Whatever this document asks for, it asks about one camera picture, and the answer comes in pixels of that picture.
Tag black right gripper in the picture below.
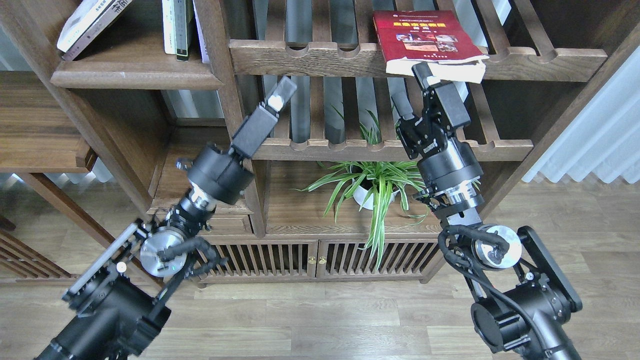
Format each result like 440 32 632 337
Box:
391 62 483 201

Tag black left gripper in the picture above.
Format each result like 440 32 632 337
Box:
176 76 298 206

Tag red book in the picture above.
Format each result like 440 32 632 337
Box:
373 10 489 84

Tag maroon book white characters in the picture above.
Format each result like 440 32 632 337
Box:
62 0 132 60

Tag yellow green book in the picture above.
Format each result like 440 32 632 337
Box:
56 0 114 53

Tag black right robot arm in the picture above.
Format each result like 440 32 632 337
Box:
397 63 583 360

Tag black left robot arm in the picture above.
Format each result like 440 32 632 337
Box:
38 76 297 360

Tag dark wooden bookshelf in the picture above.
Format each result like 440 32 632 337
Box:
1 0 639 283

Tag green spider plant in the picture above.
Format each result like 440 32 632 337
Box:
292 105 481 268

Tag white plant pot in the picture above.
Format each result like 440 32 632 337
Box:
349 165 375 211

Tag dark green upright book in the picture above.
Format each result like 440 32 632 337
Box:
173 0 195 62

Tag white upright book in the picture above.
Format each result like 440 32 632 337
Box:
161 0 176 55

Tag white curtain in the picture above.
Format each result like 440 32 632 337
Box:
522 48 640 183

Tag wooden side table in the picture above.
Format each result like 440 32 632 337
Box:
1 71 134 283

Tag white book behind post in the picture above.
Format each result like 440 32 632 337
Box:
193 0 211 64

